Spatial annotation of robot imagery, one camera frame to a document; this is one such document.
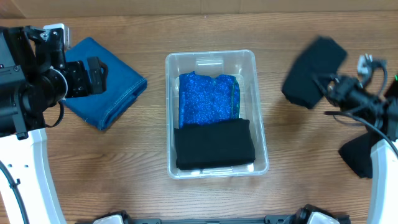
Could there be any blue denim cloth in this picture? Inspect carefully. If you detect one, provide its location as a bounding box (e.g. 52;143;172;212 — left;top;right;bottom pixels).
63;37;147;130

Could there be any sparkly blue cloth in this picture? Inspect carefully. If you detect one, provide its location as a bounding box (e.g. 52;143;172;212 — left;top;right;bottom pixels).
178;72;240;128

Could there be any large black cloth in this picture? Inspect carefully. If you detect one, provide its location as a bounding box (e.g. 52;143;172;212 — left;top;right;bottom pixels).
174;118;256;170

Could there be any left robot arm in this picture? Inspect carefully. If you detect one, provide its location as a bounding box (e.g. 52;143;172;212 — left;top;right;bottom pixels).
1;24;108;223

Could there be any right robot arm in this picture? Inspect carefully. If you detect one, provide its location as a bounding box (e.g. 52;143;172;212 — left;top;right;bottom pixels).
322;74;397;223

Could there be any clear plastic storage bin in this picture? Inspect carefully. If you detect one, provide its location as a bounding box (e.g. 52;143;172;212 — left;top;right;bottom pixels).
165;49;269;179

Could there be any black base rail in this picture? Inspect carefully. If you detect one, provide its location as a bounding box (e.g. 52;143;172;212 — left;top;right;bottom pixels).
74;214;351;224

